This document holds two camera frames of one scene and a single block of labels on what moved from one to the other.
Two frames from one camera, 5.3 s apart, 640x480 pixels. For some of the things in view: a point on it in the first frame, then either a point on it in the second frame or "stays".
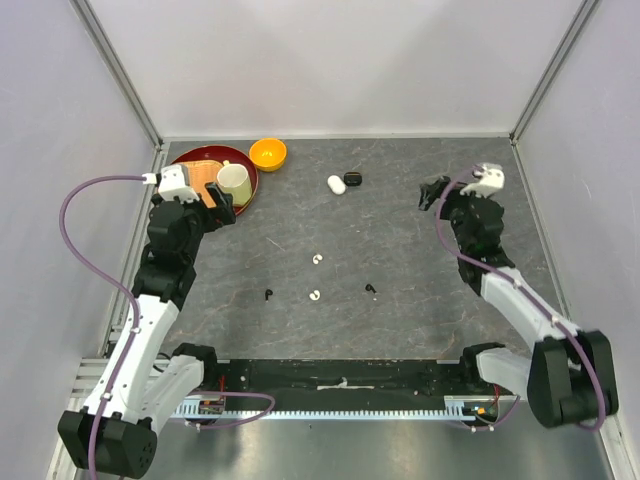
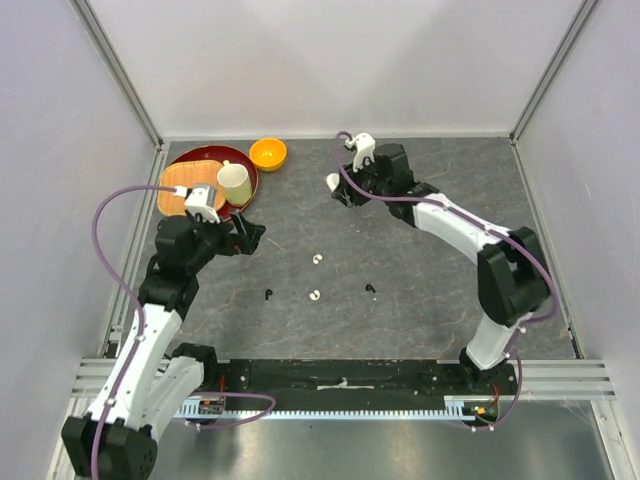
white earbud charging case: x=336 y=184 stays
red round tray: x=222 y=153 stays
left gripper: x=215 y=217 → x=234 y=244
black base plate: x=347 y=384 stays
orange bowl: x=268 y=154 stays
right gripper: x=429 y=193 → x=350 y=196
